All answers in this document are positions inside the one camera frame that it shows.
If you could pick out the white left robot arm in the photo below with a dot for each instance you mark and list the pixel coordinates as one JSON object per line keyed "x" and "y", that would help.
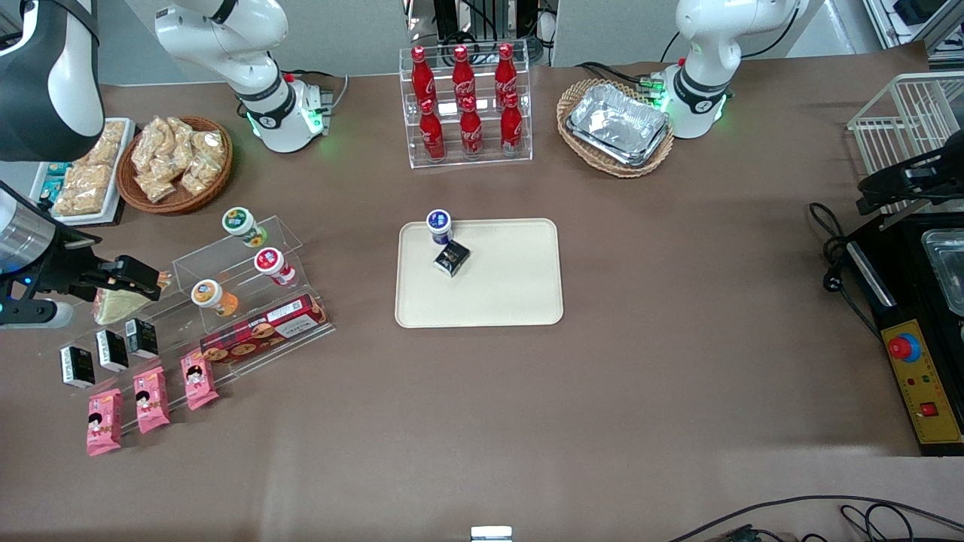
{"x": 708, "y": 45}

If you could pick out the beige plastic serving tray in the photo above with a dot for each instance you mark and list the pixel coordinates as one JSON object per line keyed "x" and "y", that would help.
{"x": 512, "y": 278}

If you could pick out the clear acrylic stepped display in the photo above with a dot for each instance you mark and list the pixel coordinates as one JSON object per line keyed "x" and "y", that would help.
{"x": 290, "y": 241}

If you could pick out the pack of beige crackers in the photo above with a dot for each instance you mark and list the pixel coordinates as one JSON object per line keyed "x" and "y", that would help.
{"x": 79, "y": 202}
{"x": 105, "y": 147}
{"x": 89, "y": 178}

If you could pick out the white rectangular snack tray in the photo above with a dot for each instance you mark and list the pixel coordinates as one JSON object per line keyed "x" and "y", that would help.
{"x": 113, "y": 196}

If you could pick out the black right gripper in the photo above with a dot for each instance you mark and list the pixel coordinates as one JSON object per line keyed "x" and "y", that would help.
{"x": 69, "y": 269}

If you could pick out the small teal snack pack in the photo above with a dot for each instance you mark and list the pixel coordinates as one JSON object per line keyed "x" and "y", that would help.
{"x": 59, "y": 168}
{"x": 53, "y": 194}

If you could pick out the black machine with yellow panel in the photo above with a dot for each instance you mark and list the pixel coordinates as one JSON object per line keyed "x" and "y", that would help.
{"x": 904, "y": 301}

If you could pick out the black and white carton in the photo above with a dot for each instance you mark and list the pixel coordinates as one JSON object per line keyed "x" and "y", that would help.
{"x": 112, "y": 351}
{"x": 77, "y": 366}
{"x": 141, "y": 339}

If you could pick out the red emergency stop button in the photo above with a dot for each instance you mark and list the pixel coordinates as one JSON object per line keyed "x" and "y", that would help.
{"x": 902, "y": 348}

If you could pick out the pink snack pack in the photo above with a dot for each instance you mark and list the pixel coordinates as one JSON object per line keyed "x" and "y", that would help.
{"x": 151, "y": 400}
{"x": 199, "y": 380}
{"x": 104, "y": 423}

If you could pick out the small black carton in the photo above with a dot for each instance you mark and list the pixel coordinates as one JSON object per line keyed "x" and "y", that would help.
{"x": 452, "y": 258}

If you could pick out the orange-lid white bottle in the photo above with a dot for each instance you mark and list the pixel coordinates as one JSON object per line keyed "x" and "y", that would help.
{"x": 205, "y": 293}

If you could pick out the aluminium foil tray stack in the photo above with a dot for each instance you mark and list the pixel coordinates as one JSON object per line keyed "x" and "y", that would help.
{"x": 617, "y": 124}

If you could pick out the red cookie box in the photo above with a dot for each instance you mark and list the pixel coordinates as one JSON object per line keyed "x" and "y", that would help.
{"x": 263, "y": 330}

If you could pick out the steel food container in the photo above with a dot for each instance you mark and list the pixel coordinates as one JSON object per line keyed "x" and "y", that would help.
{"x": 949, "y": 263}

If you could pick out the blue-lid white bottle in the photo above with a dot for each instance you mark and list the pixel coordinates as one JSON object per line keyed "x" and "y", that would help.
{"x": 439, "y": 223}

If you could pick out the red-lid white bottle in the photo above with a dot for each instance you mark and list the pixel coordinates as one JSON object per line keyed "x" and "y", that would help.
{"x": 269, "y": 261}

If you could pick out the triangle sandwich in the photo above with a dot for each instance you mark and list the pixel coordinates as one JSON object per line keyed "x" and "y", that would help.
{"x": 117, "y": 309}

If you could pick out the red rocker switch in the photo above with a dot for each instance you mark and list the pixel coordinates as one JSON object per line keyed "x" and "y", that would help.
{"x": 928, "y": 410}

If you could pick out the red cola bottle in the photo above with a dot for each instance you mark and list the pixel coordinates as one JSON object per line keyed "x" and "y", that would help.
{"x": 432, "y": 135}
{"x": 505, "y": 71}
{"x": 511, "y": 129}
{"x": 462, "y": 74}
{"x": 471, "y": 134}
{"x": 422, "y": 75}

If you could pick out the clear bag of fried snacks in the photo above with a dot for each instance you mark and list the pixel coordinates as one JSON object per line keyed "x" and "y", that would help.
{"x": 211, "y": 144}
{"x": 151, "y": 143}
{"x": 157, "y": 187}
{"x": 199, "y": 175}
{"x": 181, "y": 143}

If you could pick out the clear acrylic bottle rack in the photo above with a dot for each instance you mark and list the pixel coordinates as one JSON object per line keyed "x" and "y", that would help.
{"x": 488, "y": 159}

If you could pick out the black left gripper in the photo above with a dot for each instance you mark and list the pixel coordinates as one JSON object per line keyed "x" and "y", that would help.
{"x": 928, "y": 174}

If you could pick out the light wicker basket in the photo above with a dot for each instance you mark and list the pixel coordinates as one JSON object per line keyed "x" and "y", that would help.
{"x": 572, "y": 143}

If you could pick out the green-lid white bottle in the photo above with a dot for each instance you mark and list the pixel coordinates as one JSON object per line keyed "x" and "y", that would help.
{"x": 239, "y": 220}

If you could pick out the dark brown wicker basket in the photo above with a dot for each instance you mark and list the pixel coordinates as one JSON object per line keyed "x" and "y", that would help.
{"x": 181, "y": 202}

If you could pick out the aluminium frame shelf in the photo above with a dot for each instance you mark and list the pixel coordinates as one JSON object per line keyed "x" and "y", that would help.
{"x": 915, "y": 15}

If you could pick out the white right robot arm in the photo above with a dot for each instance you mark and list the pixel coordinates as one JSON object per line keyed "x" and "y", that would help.
{"x": 226, "y": 45}

